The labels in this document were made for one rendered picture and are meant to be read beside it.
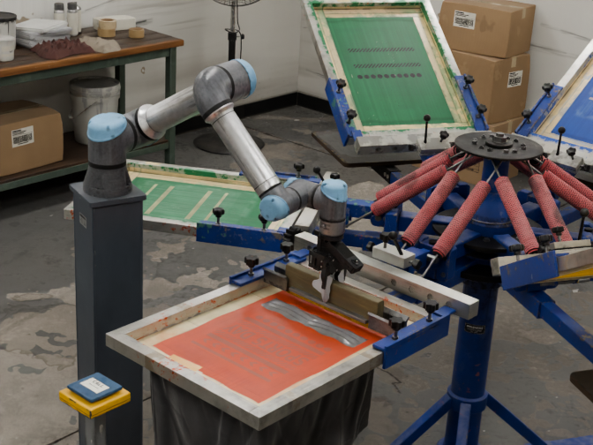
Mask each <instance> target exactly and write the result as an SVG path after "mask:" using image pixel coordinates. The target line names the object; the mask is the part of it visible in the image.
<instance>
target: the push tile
mask: <svg viewBox="0 0 593 445"><path fill-rule="evenodd" d="M67 388H68V389H69V390H71V391H72V392H74V393H76V394H77V395H79V396H81V397H83V398H84V399H86V400H87V401H88V402H90V403H93V402H95V401H98V400H100V399H102V398H103V397H105V396H109V395H111V394H113V393H116V392H117V391H119V390H121V389H123V387H122V386H121V385H119V384H117V383H116V382H114V381H112V380H111V379H109V378H107V377H106V376H104V375H102V374H101V373H94V374H92V375H89V376H87V377H86V378H83V379H81V380H79V381H75V382H73V383H71V384H69V385H67Z"/></svg>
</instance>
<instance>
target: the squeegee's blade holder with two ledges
mask: <svg viewBox="0 0 593 445"><path fill-rule="evenodd" d="M289 291H292V292H294V293H296V294H297V295H300V296H302V297H304V298H308V299H310V300H311V301H313V302H316V303H318V304H320V305H323V306H325V307H327V308H330V309H332V310H334V311H336V312H338V313H341V314H344V315H346V316H348V317H350V318H352V319H354V320H356V321H360V322H362V323H363V324H366V323H368V320H367V319H365V318H363V317H361V316H359V315H356V314H354V313H351V312H349V311H347V310H345V309H342V308H340V307H339V306H336V305H333V304H331V303H328V302H326V303H324V302H323V300H322V299H320V298H316V297H314V296H313V295H311V294H308V293H306V292H304V291H301V290H299V289H297V288H294V287H289Z"/></svg>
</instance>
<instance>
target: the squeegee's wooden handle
mask: <svg viewBox="0 0 593 445"><path fill-rule="evenodd" d="M319 275H320V273H317V272H315V271H313V270H310V269H309V268H305V267H303V266H300V265H298V264H296V263H294V262H290V263H287V265H286V271H285V276H287V277H288V279H289V287H294V288H297V289H299V290H301V291H304V292H306V293H308V294H311V295H313V296H314V297H316V298H320V299H322V296H321V293H320V292H319V291H317V290H316V289H315V288H314V287H313V286H312V282H313V281H314V280H318V279H319ZM327 302H328V303H331V304H333V305H336V306H339V307H340V308H342V309H345V310H347V311H349V312H351V313H354V314H356V315H359V316H361V317H363V318H365V319H367V320H368V323H369V315H368V314H367V313H368V312H369V313H373V314H375V315H378V316H379V317H381V318H383V312H384V300H382V299H380V298H376V297H374V296H373V295H370V294H368V293H365V292H363V291H361V290H358V289H355V288H353V287H351V286H348V285H347V284H344V283H341V282H338V281H336V280H334V279H333V281H332V283H331V286H330V293H329V299H328V301H327Z"/></svg>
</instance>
